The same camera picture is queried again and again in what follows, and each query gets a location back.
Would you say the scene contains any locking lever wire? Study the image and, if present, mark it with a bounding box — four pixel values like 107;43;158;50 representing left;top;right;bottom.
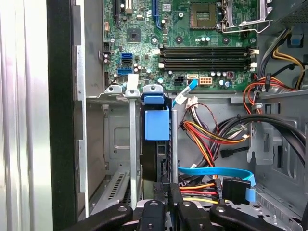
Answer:
221;20;275;33

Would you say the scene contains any CPU socket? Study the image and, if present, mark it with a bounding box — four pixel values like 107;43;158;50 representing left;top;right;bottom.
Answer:
189;1;218;31

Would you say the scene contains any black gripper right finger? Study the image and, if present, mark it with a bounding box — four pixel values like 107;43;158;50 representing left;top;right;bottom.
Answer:
169;181;288;231

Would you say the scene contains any metal disk bay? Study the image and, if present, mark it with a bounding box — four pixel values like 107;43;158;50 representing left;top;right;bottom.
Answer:
85;84;179;215

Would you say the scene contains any hard disk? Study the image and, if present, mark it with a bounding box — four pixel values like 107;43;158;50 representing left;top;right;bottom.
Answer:
141;92;174;183

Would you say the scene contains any orange red wire bundle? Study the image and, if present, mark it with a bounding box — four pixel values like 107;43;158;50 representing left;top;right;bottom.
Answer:
179;96;251;169

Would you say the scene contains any metal socket cover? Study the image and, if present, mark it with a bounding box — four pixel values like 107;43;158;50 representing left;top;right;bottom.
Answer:
222;0;274;27

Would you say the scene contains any green motherboard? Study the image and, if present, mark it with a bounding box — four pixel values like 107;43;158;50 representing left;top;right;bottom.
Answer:
103;0;259;93

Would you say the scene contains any black RAM slot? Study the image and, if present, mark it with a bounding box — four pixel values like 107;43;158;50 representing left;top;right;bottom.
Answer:
159;51;259;59
159;46;259;53
158;59;259;65
158;64;259;72

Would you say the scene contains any black sleeved cable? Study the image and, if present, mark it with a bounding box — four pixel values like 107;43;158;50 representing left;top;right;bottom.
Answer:
209;113;308;159

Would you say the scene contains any black connector wire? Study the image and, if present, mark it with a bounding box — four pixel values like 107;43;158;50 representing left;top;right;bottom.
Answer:
220;146;250;158

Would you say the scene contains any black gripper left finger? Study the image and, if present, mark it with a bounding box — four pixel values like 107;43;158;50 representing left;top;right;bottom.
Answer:
60;182;167;231

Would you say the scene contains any blue expansion slot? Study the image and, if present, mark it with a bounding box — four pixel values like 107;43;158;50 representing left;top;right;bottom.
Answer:
152;0;161;28

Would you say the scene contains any red orange yellow power wire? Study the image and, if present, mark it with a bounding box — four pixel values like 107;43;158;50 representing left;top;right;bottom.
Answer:
163;177;251;205

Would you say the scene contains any blue flat data wire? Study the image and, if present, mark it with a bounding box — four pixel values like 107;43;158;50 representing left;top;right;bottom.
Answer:
178;166;256;205

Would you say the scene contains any black expansion slot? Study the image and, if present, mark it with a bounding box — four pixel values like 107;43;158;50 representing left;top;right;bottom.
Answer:
113;0;121;26

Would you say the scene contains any labelled blue data wire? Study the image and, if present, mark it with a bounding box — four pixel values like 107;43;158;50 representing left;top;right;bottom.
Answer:
172;79;199;106

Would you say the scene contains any yellow black wire bundle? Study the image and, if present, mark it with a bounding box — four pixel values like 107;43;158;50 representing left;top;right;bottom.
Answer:
243;26;308;116

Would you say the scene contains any black PC case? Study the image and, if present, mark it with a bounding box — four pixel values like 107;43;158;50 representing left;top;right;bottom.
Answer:
47;0;308;231

